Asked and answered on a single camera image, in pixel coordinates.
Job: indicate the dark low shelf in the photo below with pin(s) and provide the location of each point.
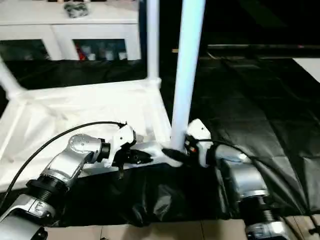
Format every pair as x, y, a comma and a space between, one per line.
260, 47

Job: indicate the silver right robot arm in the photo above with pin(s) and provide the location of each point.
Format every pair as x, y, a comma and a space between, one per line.
245, 185

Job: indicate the white plastic table top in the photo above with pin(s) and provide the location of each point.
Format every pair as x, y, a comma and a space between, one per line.
65, 115

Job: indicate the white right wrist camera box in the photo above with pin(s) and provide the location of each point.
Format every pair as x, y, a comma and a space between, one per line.
202, 140

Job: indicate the black work mat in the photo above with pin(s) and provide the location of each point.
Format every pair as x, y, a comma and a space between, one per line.
260, 115

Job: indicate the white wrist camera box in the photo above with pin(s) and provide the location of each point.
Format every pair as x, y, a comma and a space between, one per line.
122, 142
202, 140

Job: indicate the white cabinet with glass doors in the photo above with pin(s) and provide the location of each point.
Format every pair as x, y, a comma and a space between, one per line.
65, 27

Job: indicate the white plastic table leg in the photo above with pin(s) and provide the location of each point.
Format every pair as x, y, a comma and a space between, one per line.
187, 65
152, 37
9, 80

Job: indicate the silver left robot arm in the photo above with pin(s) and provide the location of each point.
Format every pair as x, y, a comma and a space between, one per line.
60, 170

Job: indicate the small yellow tag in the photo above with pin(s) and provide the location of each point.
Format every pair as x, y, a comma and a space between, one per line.
175, 50

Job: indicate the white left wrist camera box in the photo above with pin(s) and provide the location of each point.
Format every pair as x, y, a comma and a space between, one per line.
122, 142

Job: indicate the shiny ornament on cabinet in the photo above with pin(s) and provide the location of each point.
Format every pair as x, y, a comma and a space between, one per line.
76, 8

